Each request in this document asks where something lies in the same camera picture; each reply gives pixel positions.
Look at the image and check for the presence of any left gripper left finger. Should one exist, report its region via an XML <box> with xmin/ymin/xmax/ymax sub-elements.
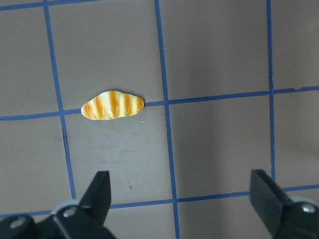
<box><xmin>53</xmin><ymin>171</ymin><xmax>115</xmax><ymax>239</ymax></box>

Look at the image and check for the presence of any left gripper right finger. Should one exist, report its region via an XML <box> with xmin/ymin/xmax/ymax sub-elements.
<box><xmin>250</xmin><ymin>169</ymin><xmax>319</xmax><ymax>239</ymax></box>

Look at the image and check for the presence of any toy bread loaf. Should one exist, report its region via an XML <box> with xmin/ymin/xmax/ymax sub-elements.
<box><xmin>81</xmin><ymin>91</ymin><xmax>145</xmax><ymax>120</ymax></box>

